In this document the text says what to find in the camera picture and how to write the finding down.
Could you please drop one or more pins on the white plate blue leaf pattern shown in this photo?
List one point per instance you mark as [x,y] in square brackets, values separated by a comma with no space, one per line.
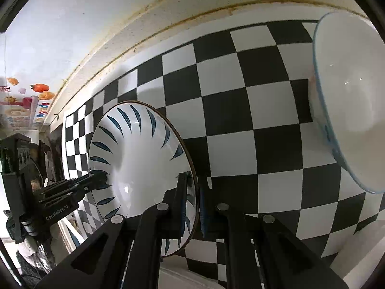
[141,156]

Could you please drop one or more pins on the colourful wall sticker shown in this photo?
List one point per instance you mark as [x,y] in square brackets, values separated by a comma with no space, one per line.
[27,105]

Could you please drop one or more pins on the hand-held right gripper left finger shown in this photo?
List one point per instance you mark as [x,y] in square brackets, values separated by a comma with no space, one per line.
[178,198]

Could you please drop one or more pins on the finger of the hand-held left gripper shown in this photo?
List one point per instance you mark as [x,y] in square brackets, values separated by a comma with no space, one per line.
[96,179]
[69,198]

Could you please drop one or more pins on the black white checkered mat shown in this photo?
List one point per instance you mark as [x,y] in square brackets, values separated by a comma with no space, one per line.
[240,111]

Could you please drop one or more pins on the white bowl blue rim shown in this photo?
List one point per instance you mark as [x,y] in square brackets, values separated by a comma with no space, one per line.
[355,96]

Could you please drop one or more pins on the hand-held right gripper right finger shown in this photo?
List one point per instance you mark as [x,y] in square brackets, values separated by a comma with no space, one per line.
[205,216]

